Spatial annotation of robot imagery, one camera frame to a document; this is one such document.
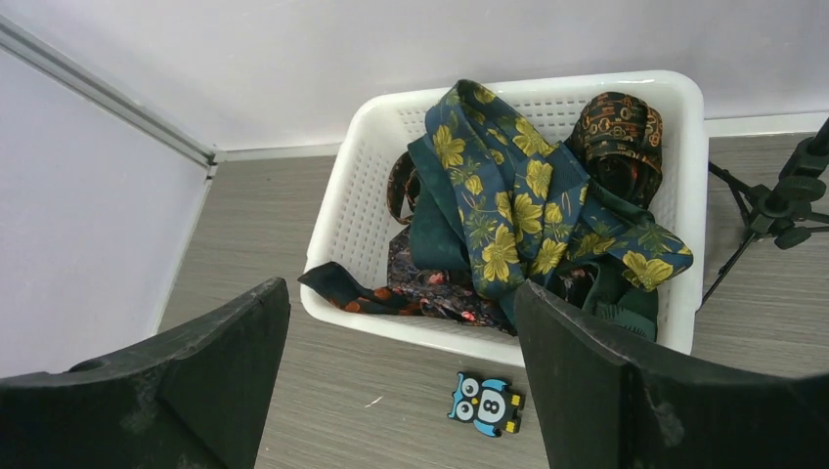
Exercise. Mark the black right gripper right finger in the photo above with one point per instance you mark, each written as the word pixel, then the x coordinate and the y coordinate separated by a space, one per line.
pixel 607 398

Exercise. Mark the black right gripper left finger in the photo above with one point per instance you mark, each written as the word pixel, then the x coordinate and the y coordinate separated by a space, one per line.
pixel 194 396

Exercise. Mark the blue yellow floral tie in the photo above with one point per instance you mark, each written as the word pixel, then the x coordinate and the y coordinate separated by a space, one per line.
pixel 475 114

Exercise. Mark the blue owl toy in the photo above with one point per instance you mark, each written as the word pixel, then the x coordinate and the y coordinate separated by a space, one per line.
pixel 488 404

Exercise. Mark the dark floral tie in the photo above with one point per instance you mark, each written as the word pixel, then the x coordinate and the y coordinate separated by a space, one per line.
pixel 410 291

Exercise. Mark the white plastic basket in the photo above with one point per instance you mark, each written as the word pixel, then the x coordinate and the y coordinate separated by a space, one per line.
pixel 354 226

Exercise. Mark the dark green tie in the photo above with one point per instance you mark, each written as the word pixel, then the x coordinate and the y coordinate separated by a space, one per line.
pixel 510 215

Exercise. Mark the brown patterned rolled tie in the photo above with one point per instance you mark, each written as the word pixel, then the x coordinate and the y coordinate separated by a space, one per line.
pixel 618 139

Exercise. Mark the black tripod stand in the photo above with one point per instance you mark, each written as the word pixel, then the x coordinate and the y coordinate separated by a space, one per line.
pixel 784 211

